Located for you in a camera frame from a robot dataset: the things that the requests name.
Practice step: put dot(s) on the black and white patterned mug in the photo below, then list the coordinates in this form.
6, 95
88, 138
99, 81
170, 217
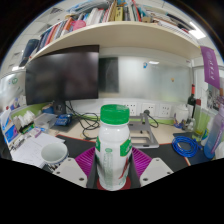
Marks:
54, 153

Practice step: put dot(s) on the black desk mat red edge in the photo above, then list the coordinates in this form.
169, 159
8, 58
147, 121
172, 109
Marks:
80, 145

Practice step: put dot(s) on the white bottle with green cap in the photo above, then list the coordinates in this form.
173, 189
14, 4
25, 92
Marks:
112, 143

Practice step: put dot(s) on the group photo poster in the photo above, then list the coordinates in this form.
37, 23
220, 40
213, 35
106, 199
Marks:
216, 98

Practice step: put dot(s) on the grey metal laptop stand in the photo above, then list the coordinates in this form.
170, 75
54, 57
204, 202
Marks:
143, 135

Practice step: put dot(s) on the white wall outlet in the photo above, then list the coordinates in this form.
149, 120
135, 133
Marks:
148, 110
165, 110
131, 109

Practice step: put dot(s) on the purple pennant flag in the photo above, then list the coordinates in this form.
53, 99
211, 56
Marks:
210, 66

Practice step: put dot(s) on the dark wine bottle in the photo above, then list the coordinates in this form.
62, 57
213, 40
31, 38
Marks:
191, 100

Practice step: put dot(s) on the wooden shelf with books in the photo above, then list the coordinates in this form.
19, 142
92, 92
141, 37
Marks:
116, 35

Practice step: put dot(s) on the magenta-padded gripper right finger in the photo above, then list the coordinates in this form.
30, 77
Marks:
141, 161

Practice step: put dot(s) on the black computer monitor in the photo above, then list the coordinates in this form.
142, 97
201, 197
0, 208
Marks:
63, 76

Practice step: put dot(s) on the white handwritten paper sheet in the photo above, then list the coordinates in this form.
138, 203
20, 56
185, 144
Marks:
30, 151

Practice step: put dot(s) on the purple translucent water jug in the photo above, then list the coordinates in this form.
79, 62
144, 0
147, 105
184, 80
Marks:
215, 136

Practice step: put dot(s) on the clear plastic box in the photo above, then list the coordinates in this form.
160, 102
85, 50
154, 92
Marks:
45, 121

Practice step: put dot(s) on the rectangular ceiling light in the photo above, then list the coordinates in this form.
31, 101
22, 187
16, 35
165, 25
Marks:
197, 31

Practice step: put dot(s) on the small blue device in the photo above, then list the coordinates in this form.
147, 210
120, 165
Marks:
63, 120

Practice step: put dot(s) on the green drinking glass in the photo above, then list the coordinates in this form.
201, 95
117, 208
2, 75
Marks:
201, 123

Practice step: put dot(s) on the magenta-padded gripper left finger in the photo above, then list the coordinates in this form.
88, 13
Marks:
85, 161

